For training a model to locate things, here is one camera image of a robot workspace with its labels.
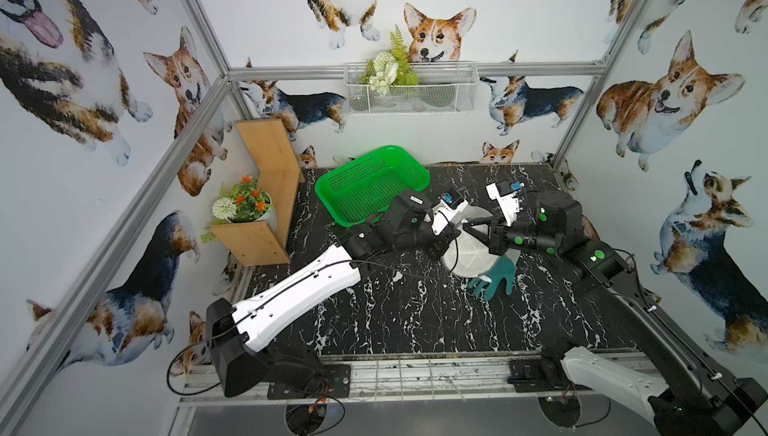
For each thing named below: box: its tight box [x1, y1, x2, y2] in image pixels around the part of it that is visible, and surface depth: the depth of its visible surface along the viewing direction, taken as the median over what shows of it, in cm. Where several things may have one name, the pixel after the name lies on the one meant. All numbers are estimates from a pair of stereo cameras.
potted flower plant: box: [200, 175, 277, 243], surface depth 85 cm
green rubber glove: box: [468, 255, 516, 301], surface depth 90 cm
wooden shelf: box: [211, 118, 305, 267], surface depth 101 cm
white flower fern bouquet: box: [360, 24, 419, 95], surface depth 82 cm
